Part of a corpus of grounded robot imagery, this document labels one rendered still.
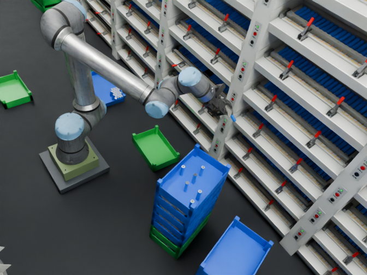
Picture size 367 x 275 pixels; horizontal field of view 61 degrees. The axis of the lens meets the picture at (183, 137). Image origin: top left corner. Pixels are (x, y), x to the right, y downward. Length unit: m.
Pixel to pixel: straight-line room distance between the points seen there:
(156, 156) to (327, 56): 1.27
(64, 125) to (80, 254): 0.68
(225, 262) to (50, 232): 0.96
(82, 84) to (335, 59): 1.19
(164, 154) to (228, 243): 0.87
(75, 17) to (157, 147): 1.05
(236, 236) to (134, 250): 0.58
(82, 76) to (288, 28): 1.01
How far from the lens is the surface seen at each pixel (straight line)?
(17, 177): 2.13
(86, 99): 1.79
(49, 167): 2.06
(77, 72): 1.69
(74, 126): 1.77
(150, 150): 2.16
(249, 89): 1.68
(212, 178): 1.49
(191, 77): 1.33
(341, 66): 1.33
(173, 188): 1.43
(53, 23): 1.45
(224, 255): 1.50
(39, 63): 2.95
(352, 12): 1.26
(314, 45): 1.39
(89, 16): 3.39
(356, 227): 1.64
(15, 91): 2.69
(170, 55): 2.16
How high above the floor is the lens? 1.68
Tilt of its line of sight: 47 degrees down
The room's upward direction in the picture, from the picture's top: 12 degrees clockwise
